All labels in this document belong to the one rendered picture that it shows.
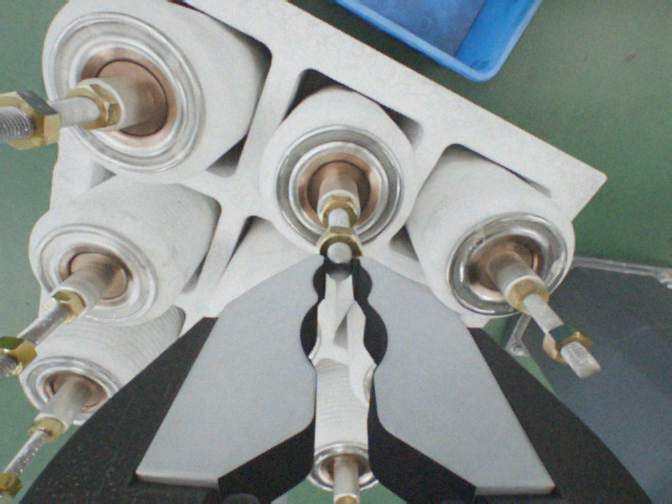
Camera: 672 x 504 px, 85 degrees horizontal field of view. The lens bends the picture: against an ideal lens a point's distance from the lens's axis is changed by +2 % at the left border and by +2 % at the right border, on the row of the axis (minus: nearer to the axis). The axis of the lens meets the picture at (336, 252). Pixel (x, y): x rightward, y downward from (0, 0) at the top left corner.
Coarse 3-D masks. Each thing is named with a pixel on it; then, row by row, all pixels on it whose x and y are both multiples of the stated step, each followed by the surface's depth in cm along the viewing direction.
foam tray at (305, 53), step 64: (192, 0) 23; (256, 0) 23; (320, 64) 24; (384, 64) 24; (256, 128) 26; (448, 128) 26; (512, 128) 26; (64, 192) 29; (256, 192) 29; (576, 192) 29; (384, 256) 31; (192, 320) 34
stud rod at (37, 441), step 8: (40, 432) 25; (32, 440) 25; (40, 440) 25; (24, 448) 24; (32, 448) 24; (40, 448) 25; (16, 456) 24; (24, 456) 24; (32, 456) 24; (16, 464) 23; (24, 464) 24; (8, 472) 23; (16, 472) 23; (0, 496) 22
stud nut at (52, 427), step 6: (42, 420) 25; (48, 420) 26; (54, 420) 26; (36, 426) 25; (42, 426) 25; (48, 426) 25; (54, 426) 26; (60, 426) 26; (30, 432) 25; (48, 432) 25; (54, 432) 26; (60, 432) 26; (54, 438) 26
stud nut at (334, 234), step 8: (328, 232) 14; (336, 232) 14; (344, 232) 14; (352, 232) 14; (320, 240) 15; (328, 240) 14; (336, 240) 14; (344, 240) 14; (352, 240) 14; (320, 248) 14; (328, 248) 14; (352, 248) 14; (360, 248) 14; (352, 256) 14; (360, 256) 14
